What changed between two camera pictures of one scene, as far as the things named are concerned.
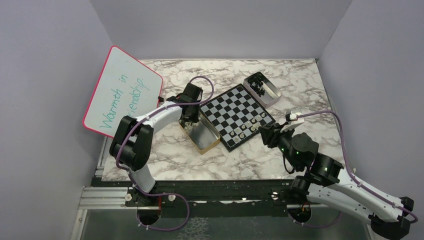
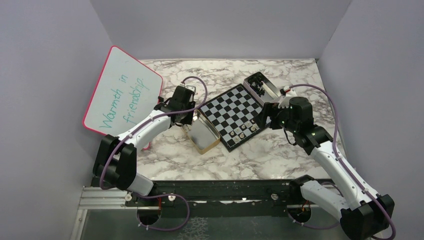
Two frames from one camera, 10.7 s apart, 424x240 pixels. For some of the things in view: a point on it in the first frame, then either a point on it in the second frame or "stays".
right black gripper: x=270 y=133 -> x=270 y=109
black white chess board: x=236 y=115 stays
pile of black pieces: x=257 y=83 stays
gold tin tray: x=202 y=134 stays
